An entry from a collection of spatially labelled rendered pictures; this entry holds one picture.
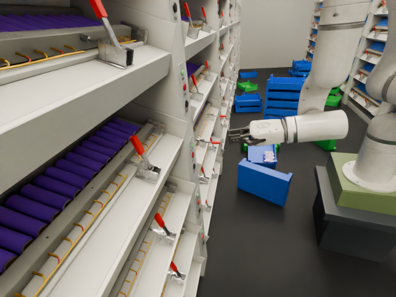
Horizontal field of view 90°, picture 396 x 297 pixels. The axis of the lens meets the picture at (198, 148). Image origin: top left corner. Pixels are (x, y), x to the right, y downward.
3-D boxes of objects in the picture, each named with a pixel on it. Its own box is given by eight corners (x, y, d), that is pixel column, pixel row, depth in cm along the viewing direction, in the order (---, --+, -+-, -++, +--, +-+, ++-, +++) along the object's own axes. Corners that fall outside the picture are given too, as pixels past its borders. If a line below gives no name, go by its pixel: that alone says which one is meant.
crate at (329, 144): (326, 151, 159) (335, 149, 160) (333, 129, 148) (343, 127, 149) (303, 134, 184) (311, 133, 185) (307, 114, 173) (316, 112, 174)
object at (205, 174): (217, 143, 132) (224, 126, 124) (199, 219, 83) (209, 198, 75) (188, 133, 132) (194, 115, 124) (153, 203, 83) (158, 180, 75)
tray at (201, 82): (215, 82, 110) (224, 56, 102) (188, 135, 61) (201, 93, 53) (181, 70, 111) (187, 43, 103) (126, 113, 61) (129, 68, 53)
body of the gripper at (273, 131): (284, 112, 65) (249, 117, 68) (289, 126, 57) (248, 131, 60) (285, 132, 69) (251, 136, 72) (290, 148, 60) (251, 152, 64)
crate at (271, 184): (283, 207, 117) (287, 198, 122) (288, 181, 106) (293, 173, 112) (237, 187, 134) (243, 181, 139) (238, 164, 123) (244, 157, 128)
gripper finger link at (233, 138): (248, 132, 64) (227, 134, 66) (248, 137, 62) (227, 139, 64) (249, 141, 66) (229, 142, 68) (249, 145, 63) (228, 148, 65)
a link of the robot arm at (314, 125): (291, 111, 64) (297, 122, 56) (339, 104, 60) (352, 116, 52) (291, 134, 68) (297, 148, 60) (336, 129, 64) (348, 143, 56)
